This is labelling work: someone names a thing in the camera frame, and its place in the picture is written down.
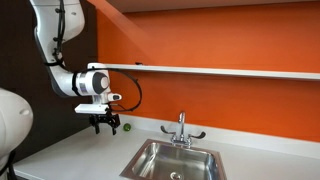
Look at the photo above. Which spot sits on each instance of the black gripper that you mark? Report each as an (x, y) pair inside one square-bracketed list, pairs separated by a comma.
[(105, 119)]

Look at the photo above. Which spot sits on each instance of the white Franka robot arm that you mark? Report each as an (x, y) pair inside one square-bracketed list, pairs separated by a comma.
[(63, 81)]

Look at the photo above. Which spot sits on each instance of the green lime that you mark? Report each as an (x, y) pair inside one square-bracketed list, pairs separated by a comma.
[(127, 127)]

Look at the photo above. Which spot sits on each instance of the stainless steel sink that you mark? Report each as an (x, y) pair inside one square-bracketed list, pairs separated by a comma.
[(173, 163)]

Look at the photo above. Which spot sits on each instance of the chrome faucet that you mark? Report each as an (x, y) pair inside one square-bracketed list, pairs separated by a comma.
[(181, 131)]

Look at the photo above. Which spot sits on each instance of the dark wood cabinet panel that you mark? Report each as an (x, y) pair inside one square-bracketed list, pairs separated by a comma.
[(20, 60)]

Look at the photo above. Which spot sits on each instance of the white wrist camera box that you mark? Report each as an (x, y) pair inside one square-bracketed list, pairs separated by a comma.
[(91, 108)]

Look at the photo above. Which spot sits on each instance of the thin white wall shelf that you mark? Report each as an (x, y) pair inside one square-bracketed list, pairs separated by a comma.
[(216, 71)]

